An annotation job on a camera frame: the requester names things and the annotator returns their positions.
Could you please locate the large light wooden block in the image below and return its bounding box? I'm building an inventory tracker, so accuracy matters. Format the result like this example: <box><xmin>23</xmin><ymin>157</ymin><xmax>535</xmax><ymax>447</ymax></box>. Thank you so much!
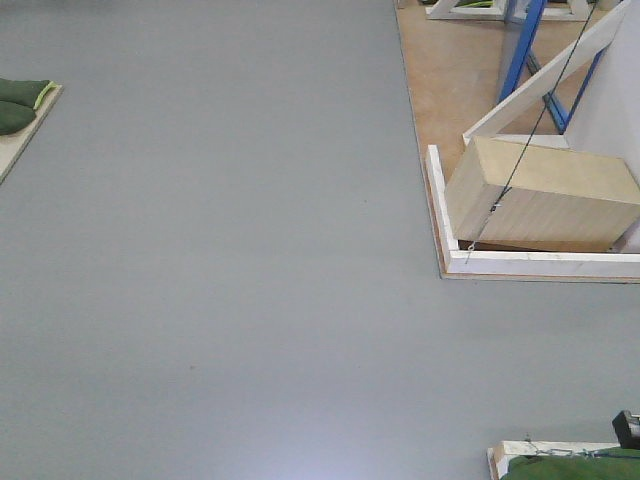
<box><xmin>445</xmin><ymin>137</ymin><xmax>639</xmax><ymax>252</ymax></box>

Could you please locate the plywood base platform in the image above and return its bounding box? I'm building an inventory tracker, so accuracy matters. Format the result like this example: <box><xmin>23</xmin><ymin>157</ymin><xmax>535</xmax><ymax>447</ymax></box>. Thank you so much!
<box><xmin>394</xmin><ymin>0</ymin><xmax>640</xmax><ymax>285</ymax></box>

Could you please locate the plywood board at left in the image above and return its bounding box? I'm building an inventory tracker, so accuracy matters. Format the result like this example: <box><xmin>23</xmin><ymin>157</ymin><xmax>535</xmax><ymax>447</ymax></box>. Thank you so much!
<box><xmin>1</xmin><ymin>84</ymin><xmax>64</xmax><ymax>183</ymax></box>

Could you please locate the green sandbag upper left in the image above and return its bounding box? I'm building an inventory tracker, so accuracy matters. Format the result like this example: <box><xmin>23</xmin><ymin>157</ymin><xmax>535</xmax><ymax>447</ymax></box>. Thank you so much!
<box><xmin>1</xmin><ymin>78</ymin><xmax>58</xmax><ymax>110</ymax></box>

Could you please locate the green sandbag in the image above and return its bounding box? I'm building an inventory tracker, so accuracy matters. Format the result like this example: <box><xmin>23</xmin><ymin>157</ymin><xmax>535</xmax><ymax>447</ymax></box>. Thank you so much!
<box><xmin>1</xmin><ymin>78</ymin><xmax>58</xmax><ymax>110</ymax></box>
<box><xmin>503</xmin><ymin>448</ymin><xmax>639</xmax><ymax>480</ymax></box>
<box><xmin>0</xmin><ymin>101</ymin><xmax>36</xmax><ymax>136</ymax></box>

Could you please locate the green sandbag lower left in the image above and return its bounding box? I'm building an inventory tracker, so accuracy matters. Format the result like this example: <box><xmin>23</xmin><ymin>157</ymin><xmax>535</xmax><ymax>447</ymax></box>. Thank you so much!
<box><xmin>0</xmin><ymin>101</ymin><xmax>36</xmax><ymax>136</ymax></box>

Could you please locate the black device bottom right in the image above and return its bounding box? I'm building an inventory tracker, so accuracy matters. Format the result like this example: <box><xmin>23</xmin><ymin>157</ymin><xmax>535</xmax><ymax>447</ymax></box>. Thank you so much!
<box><xmin>612</xmin><ymin>410</ymin><xmax>640</xmax><ymax>450</ymax></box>

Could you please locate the green sandbag bottom right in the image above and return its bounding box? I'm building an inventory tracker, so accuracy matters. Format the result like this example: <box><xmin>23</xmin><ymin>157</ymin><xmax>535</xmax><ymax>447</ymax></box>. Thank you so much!
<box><xmin>503</xmin><ymin>448</ymin><xmax>639</xmax><ymax>480</ymax></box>

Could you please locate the white wooden base frame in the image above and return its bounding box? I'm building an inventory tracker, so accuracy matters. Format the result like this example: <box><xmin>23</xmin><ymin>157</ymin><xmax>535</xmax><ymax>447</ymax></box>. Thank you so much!
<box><xmin>421</xmin><ymin>1</ymin><xmax>639</xmax><ymax>284</ymax></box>

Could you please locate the white wooden frame far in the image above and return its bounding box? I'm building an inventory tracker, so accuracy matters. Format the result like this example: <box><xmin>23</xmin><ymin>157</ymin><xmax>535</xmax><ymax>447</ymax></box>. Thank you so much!
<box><xmin>425</xmin><ymin>1</ymin><xmax>590</xmax><ymax>21</ymax></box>

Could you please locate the white frame bottom right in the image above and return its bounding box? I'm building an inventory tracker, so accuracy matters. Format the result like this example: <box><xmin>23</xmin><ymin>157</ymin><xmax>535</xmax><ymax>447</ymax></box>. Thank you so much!
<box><xmin>487</xmin><ymin>440</ymin><xmax>618</xmax><ymax>479</ymax></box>

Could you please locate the blue metal door frame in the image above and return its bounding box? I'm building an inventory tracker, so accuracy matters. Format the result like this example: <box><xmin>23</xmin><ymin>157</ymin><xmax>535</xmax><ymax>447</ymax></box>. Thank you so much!
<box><xmin>496</xmin><ymin>1</ymin><xmax>606</xmax><ymax>134</ymax></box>

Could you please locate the metal chain bottom right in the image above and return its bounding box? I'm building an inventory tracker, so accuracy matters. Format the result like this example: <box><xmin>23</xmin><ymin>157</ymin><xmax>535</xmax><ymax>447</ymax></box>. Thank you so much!
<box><xmin>522</xmin><ymin>438</ymin><xmax>609</xmax><ymax>459</ymax></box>

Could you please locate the dark green guy rope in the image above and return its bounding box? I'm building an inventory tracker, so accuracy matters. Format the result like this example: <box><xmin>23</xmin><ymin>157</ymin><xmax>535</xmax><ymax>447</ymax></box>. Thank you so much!
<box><xmin>464</xmin><ymin>0</ymin><xmax>601</xmax><ymax>265</ymax></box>

